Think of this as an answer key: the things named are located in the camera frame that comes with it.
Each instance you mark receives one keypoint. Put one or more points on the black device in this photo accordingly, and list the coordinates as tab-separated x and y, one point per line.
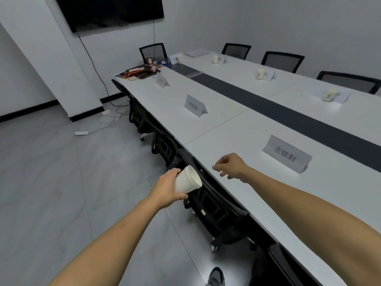
145	69

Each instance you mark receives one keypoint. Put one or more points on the person's right hand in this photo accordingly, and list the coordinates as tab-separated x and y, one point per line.
235	166

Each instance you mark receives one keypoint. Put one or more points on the white paper cup stack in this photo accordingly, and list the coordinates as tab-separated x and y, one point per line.
188	180

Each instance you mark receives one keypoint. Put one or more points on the person's left thumb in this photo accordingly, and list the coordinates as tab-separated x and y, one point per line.
174	172

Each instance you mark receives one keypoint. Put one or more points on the person's left hand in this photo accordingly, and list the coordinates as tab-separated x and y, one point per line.
162	192

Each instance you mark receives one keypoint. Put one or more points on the white paper sheet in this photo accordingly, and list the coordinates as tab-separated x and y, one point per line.
197	52

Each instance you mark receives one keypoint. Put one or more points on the black wall television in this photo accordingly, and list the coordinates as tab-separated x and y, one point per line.
110	11

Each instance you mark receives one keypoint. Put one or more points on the grey sneaker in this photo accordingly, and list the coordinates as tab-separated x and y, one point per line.
216	278

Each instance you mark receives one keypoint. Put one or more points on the person's left forearm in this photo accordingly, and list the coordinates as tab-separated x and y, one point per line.
113	244

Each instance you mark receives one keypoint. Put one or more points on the white power strip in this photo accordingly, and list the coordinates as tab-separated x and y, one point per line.
81	133

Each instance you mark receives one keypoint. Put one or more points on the grey tent name card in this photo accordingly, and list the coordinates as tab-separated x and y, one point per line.
270	75
173	59
161	80
223	60
285	153
194	104
343	96

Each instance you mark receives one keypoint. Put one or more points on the person's right forearm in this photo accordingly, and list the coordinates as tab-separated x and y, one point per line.
312	214

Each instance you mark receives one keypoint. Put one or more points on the black mesh office chair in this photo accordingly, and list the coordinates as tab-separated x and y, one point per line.
282	268
217	209
348	81
153	52
236	51
163	144
134	113
282	61

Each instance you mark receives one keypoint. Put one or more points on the person's right thumb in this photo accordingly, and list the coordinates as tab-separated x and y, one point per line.
227	175

